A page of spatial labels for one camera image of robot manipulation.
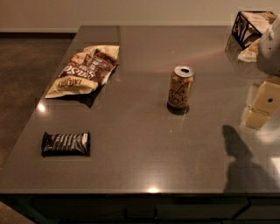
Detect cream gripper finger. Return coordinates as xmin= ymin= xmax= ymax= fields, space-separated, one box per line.
xmin=244 ymin=80 xmax=280 ymax=129

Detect black rxbar chocolate bar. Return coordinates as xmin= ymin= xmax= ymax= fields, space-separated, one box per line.
xmin=41 ymin=132 xmax=90 ymax=157

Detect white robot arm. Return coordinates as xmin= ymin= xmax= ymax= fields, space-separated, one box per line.
xmin=242 ymin=17 xmax=280 ymax=129

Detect brown chip bag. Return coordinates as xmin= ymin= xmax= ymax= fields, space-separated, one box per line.
xmin=45 ymin=45 xmax=120 ymax=99

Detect orange LaCroix soda can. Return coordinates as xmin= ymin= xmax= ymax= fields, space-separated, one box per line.
xmin=167 ymin=66 xmax=194 ymax=109

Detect dark counter drawer fronts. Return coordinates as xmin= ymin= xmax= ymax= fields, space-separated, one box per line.
xmin=1 ymin=194 xmax=280 ymax=224

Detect black wire napkin basket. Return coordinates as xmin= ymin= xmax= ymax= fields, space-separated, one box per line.
xmin=226 ymin=10 xmax=279 ymax=63

